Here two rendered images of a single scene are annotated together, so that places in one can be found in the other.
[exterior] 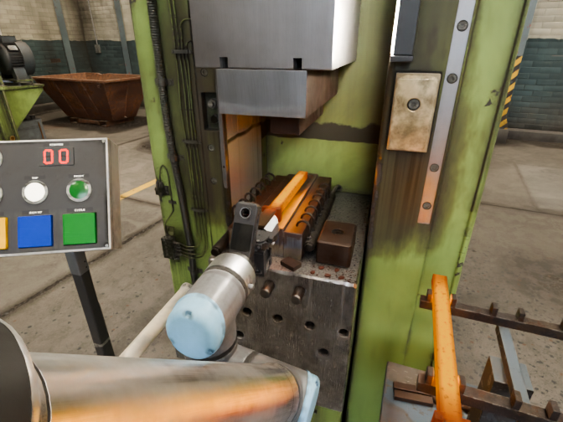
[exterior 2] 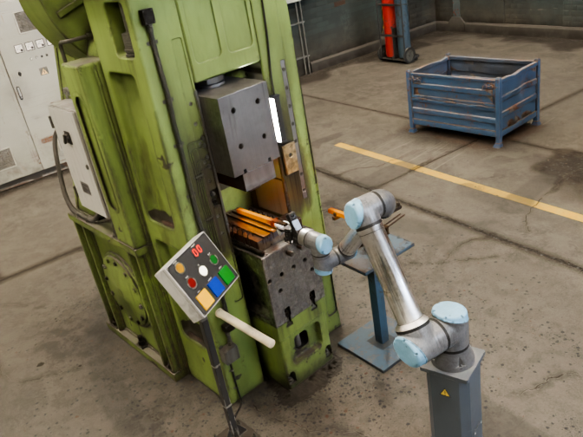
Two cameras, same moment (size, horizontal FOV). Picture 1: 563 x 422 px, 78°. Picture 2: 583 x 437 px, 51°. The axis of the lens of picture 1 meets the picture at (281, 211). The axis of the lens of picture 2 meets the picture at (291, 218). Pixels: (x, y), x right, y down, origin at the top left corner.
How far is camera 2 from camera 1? 2.74 m
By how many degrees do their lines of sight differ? 49
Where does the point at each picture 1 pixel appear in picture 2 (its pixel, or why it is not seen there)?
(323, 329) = (309, 257)
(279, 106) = (266, 177)
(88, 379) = not seen: hidden behind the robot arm
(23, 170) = (192, 264)
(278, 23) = (261, 149)
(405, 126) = (291, 164)
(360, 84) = not seen: hidden behind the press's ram
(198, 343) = (329, 245)
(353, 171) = (240, 198)
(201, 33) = (235, 164)
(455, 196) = (310, 180)
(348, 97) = not seen: hidden behind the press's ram
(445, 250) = (314, 204)
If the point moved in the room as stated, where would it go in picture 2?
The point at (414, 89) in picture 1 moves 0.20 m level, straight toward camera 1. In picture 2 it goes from (289, 149) to (313, 156)
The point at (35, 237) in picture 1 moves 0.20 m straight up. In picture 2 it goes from (219, 288) to (209, 251)
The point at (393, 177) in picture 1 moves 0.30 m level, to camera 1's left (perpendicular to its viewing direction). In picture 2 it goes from (291, 185) to (262, 209)
